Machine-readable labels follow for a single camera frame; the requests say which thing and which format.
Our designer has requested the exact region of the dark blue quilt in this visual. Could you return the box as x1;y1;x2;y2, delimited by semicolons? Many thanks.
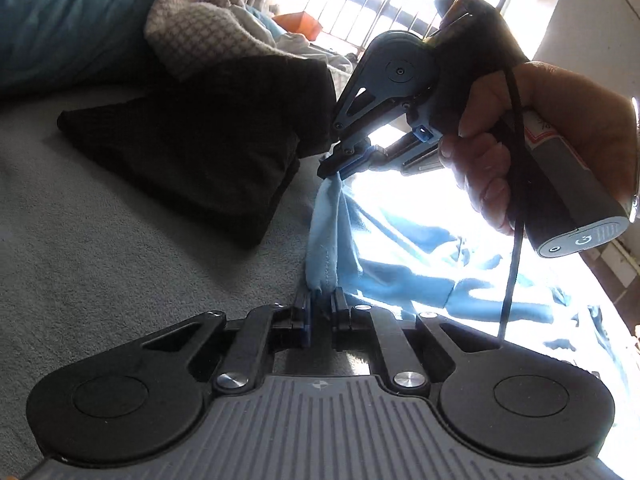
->
0;0;171;101

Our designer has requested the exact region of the black cable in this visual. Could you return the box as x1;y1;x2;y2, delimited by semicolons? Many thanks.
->
497;62;526;348

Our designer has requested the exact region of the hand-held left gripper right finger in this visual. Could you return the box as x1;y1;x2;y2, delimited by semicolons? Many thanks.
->
330;287;501;395

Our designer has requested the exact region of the black cloth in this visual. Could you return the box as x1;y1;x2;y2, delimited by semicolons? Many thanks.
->
56;55;336;251

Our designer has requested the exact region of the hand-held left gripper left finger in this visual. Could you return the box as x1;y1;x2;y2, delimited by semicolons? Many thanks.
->
142;287;313;396

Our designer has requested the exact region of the light blue t-shirt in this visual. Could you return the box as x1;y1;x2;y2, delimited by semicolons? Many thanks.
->
300;170;636;411

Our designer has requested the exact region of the person's right hand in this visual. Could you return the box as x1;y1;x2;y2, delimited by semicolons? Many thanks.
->
439;60;640;236

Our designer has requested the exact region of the beige checkered blanket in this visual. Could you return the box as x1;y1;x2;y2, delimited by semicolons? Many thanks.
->
144;0;311;81

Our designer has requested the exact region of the metal bangle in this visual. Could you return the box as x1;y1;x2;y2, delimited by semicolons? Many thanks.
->
629;97;640;223

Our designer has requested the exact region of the orange bag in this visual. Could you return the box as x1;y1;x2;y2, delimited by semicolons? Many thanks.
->
272;10;323;41

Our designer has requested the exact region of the metal window grille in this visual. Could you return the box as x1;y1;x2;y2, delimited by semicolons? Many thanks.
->
280;0;521;56

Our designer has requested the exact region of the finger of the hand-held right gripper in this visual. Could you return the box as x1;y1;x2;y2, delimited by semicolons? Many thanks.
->
350;126;444;178
317;77;417;180

